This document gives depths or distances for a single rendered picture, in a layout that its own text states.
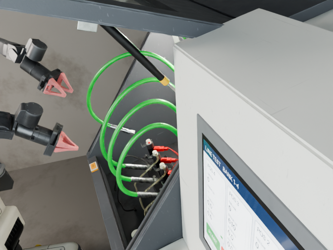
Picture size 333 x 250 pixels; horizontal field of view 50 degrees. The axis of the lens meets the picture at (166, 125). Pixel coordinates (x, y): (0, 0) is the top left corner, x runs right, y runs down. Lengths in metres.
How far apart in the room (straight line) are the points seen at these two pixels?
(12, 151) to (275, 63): 3.30
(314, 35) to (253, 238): 0.36
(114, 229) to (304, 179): 0.90
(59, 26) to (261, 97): 2.47
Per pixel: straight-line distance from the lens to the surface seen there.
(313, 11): 0.98
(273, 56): 0.64
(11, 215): 1.90
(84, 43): 2.90
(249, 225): 0.62
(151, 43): 1.50
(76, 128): 3.32
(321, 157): 0.43
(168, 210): 1.03
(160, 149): 1.30
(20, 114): 1.18
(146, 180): 1.18
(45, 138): 1.22
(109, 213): 1.34
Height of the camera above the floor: 1.83
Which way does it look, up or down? 32 degrees down
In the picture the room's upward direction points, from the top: 20 degrees counter-clockwise
